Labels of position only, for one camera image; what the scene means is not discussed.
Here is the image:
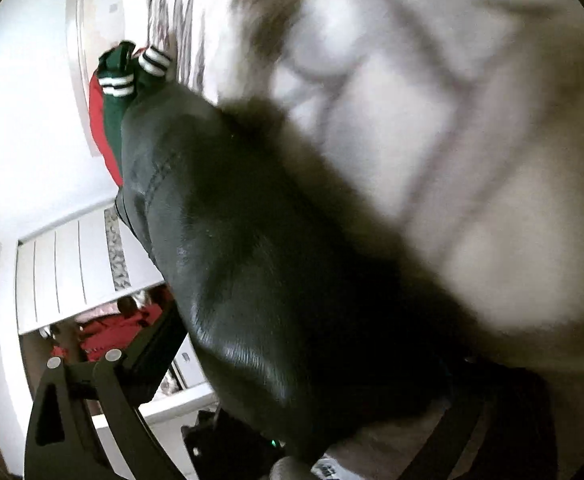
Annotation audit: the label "black leather jacket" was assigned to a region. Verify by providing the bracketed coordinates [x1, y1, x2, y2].
[115, 81, 558, 480]

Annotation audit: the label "green striped jacket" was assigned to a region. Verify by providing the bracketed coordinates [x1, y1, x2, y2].
[95, 40, 173, 179]

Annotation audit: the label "red hanging clothes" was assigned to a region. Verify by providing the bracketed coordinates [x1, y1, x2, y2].
[50, 284, 173, 362]

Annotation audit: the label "white sliding wardrobe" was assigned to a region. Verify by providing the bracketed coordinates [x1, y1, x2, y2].
[15, 203, 216, 424]

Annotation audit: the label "red quilt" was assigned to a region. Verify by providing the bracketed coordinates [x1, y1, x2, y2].
[88, 73, 123, 188]

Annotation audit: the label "beige bed headboard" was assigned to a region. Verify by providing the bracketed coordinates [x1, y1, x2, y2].
[65, 0, 124, 157]

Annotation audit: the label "floral plush bed blanket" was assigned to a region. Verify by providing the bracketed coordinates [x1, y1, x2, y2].
[122, 0, 584, 480]

